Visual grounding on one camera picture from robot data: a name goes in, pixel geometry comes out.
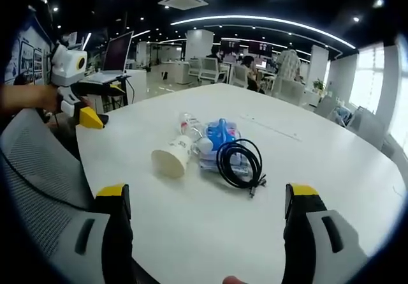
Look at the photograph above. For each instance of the person's right hand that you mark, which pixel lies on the person's right hand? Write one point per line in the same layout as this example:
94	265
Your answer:
234	280

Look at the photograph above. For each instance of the person's left hand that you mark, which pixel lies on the person's left hand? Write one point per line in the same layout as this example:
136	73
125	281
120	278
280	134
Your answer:
51	97

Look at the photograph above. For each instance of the bright window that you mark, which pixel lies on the bright window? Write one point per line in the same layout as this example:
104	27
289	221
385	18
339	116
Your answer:
366	73

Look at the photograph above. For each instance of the open laptop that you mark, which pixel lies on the open laptop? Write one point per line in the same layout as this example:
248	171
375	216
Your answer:
116	55

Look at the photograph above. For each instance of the clear plastic bottle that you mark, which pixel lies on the clear plastic bottle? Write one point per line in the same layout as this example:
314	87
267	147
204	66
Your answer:
188	122

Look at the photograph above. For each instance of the laptop stand cart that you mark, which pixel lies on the laptop stand cart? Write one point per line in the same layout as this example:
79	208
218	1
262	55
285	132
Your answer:
110	97

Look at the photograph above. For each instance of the white paper cup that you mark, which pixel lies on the white paper cup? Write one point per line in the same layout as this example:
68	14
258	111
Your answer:
173	156

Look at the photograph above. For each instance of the wall poster board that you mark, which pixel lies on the wall poster board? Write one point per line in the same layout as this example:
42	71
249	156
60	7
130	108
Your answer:
30	57

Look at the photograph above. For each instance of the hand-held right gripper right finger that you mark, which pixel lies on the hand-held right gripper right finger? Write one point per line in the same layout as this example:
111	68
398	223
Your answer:
299	233

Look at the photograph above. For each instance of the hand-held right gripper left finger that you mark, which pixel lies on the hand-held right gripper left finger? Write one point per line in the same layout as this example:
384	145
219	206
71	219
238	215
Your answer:
119	233

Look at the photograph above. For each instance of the white table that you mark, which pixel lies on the white table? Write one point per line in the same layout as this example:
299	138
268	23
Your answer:
204	226

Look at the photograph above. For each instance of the small white round item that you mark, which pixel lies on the small white round item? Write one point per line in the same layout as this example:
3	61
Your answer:
204	144

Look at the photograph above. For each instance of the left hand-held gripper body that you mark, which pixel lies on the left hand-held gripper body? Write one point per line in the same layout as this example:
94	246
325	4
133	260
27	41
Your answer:
65	68

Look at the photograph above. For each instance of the grey mesh office chair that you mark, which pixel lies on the grey mesh office chair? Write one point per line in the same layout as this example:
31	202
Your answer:
35	175

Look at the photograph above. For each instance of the white office chair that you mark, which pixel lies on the white office chair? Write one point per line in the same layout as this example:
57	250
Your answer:
288	92
210	68
195	67
240	75

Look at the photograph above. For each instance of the ceiling air vent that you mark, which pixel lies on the ceiling air vent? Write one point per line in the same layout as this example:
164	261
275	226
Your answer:
182	0

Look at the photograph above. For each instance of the potted green plant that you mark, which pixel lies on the potted green plant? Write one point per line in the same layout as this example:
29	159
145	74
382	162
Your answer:
319	84

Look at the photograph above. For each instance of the blue plastic packet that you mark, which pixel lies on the blue plastic packet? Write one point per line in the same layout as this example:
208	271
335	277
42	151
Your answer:
223	131

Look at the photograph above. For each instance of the dark wall screen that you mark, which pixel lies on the dark wall screen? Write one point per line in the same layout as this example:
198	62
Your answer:
230	44
260	48

